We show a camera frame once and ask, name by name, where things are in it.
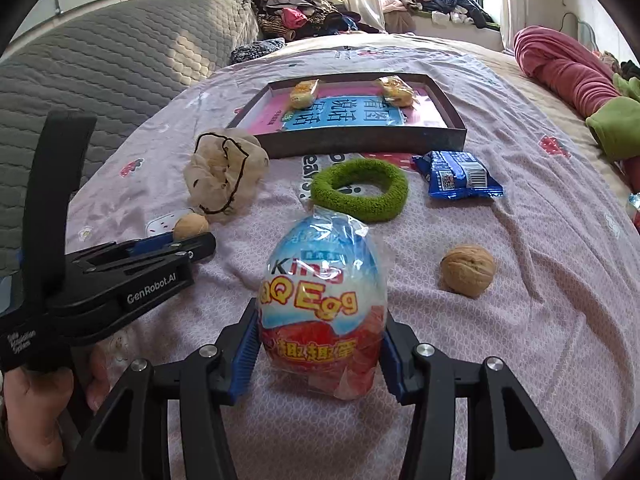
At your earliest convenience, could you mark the walnut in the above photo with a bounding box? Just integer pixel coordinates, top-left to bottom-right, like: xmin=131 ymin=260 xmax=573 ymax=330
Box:
xmin=172 ymin=212 xmax=209 ymax=242
xmin=440 ymin=245 xmax=497 ymax=299

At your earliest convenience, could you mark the blue red toy egg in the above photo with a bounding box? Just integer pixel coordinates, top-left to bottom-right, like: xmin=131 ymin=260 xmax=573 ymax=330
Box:
xmin=257 ymin=207 xmax=387 ymax=400

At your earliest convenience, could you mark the yellow cake packet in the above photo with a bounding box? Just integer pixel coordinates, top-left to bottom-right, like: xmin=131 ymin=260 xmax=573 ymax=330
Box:
xmin=375 ymin=75 xmax=416 ymax=108
xmin=288 ymin=79 xmax=320 ymax=110

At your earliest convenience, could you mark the person's left hand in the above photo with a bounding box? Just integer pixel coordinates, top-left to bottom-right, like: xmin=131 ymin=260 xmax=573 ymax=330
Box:
xmin=0 ymin=346 xmax=112 ymax=474

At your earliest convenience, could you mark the beige sheer scrunchie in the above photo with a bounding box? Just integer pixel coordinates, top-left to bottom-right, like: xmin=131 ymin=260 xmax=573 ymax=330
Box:
xmin=183 ymin=128 xmax=269 ymax=222

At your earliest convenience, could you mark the dark shallow box tray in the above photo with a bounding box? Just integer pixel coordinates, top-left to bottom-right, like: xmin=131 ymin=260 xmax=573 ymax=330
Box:
xmin=229 ymin=73 xmax=466 ymax=159

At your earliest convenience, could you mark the grey quilted headboard cover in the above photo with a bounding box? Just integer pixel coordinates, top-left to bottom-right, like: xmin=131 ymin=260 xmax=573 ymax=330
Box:
xmin=1 ymin=0 xmax=259 ymax=274

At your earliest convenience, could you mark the dark patterned pillow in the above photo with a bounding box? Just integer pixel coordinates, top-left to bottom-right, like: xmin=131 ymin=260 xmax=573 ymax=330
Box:
xmin=230 ymin=38 xmax=285 ymax=65

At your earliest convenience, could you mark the pink strawberry bed sheet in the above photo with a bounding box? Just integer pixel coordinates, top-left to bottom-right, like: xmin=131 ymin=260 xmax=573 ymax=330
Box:
xmin=66 ymin=42 xmax=639 ymax=479

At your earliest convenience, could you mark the pink and blue book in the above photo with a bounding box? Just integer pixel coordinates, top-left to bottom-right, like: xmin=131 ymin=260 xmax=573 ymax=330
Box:
xmin=240 ymin=84 xmax=448 ymax=136

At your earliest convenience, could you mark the clothes pile beside bed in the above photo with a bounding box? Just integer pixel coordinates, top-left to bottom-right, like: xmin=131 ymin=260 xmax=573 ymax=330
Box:
xmin=253 ymin=0 xmax=382 ymax=42

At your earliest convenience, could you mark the blue snack packet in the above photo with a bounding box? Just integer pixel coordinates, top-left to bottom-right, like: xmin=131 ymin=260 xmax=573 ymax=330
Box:
xmin=411 ymin=151 xmax=504 ymax=200

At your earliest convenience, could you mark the red white candy wrapper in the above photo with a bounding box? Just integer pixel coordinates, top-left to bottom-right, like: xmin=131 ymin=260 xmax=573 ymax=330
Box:
xmin=626 ymin=193 xmax=640 ymax=232

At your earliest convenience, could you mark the clothes pile on windowsill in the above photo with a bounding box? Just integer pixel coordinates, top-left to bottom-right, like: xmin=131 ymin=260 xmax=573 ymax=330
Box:
xmin=399 ymin=0 xmax=500 ymax=32

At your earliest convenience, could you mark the green fleece garment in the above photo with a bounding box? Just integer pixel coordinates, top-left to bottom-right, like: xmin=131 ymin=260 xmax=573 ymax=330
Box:
xmin=586 ymin=74 xmax=640 ymax=162

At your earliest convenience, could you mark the pink quilt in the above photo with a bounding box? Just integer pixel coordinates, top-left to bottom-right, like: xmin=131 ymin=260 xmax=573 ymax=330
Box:
xmin=514 ymin=26 xmax=639 ymax=192

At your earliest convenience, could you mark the green fuzzy ring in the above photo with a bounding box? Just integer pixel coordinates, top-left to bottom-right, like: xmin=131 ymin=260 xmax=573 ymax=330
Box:
xmin=309 ymin=157 xmax=410 ymax=224

